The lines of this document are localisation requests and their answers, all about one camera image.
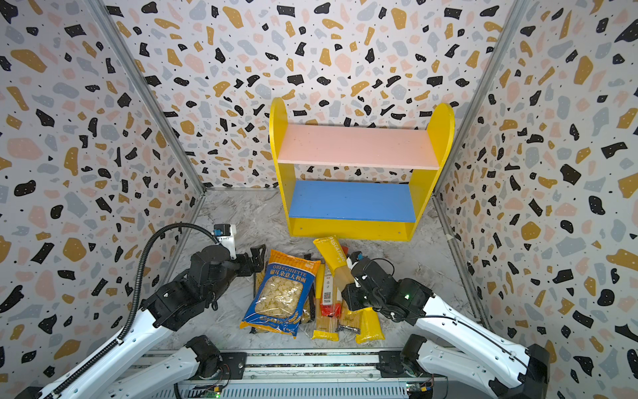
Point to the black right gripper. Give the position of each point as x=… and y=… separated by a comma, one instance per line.
x=357, y=278

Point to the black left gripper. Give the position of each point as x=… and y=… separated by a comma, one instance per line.
x=258, y=259

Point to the yellow Pastatime spaghetti pack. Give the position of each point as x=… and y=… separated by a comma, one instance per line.
x=336, y=260

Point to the dark blue spaghetti pack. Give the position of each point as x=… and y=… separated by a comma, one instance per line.
x=349, y=320

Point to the blue orange orecchiette bag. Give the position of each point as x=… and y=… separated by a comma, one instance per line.
x=278, y=305

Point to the plain yellow spaghetti pack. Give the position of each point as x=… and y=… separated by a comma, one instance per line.
x=370, y=327

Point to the red spaghetti pack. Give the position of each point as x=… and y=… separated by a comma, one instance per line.
x=335, y=277

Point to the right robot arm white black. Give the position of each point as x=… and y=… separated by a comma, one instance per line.
x=475, y=356

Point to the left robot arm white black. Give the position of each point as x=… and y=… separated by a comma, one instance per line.
x=192, y=291

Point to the yellow shelf pink blue boards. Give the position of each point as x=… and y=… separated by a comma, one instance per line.
x=351, y=209

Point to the clear black penne bag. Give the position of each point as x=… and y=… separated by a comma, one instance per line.
x=309, y=309

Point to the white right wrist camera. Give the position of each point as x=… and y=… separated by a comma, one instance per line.
x=354, y=257

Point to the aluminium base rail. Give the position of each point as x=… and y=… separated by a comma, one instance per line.
x=305, y=373

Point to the left aluminium corner post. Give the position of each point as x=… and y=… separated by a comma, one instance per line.
x=99, y=12

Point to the aluminium corner post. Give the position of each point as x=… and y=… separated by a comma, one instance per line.
x=512, y=21
x=99, y=12

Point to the right aluminium corner post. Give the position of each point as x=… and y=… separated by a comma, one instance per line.
x=512, y=21

